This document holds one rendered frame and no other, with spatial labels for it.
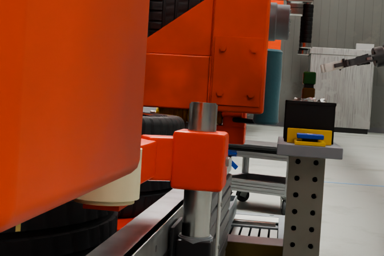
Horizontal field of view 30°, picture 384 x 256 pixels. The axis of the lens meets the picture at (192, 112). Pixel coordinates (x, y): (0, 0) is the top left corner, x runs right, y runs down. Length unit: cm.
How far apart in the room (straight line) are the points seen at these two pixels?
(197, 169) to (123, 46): 71
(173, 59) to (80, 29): 190
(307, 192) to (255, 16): 53
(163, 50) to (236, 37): 22
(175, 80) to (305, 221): 55
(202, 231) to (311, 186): 106
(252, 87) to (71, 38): 188
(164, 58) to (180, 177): 117
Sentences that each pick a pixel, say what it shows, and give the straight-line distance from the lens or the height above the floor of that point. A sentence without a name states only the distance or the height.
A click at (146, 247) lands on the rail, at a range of 82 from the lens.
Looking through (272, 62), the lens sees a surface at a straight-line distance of 248.
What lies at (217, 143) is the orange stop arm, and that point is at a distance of 96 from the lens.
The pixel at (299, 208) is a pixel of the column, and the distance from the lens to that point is 204.
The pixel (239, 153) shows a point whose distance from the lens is 367.
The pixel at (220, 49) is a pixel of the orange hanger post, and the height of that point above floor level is 70.
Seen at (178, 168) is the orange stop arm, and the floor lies 46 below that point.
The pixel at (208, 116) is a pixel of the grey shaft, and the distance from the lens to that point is 98.
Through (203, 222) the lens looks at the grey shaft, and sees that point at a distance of 100.
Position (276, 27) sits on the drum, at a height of 83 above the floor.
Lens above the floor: 56
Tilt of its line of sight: 1 degrees down
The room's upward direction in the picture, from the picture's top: 4 degrees clockwise
